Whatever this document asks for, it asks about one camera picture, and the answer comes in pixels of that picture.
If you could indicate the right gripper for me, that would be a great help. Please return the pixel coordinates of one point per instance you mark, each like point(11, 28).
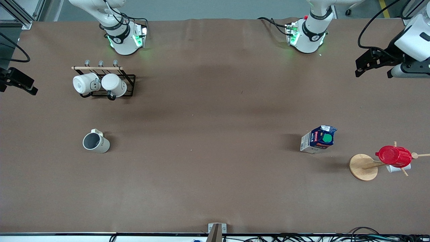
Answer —
point(7, 76)

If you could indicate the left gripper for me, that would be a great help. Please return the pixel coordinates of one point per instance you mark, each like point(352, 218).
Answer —
point(389, 56)

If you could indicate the blue white milk carton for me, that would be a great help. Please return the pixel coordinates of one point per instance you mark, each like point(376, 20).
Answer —
point(319, 139)

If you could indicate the cream mug grey interior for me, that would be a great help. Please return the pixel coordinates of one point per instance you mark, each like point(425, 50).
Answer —
point(100, 144)

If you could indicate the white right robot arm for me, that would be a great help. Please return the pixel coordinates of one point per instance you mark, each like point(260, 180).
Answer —
point(122, 40)

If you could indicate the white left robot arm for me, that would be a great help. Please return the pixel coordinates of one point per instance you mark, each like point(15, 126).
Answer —
point(312, 32)

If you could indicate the red plastic cup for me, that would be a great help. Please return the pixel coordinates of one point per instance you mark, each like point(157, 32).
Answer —
point(393, 156)

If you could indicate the small white cup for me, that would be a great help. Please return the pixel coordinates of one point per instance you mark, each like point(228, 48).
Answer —
point(393, 169)

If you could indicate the white ceramic mug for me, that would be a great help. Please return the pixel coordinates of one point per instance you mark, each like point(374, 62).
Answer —
point(84, 84)
point(114, 84)

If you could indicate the wooden mug tree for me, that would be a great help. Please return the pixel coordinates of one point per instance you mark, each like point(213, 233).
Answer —
point(362, 167)

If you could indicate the aluminium frame profile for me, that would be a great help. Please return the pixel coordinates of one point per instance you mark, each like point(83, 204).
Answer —
point(20, 15)

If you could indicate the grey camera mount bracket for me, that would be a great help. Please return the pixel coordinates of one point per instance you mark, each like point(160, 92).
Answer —
point(216, 232)

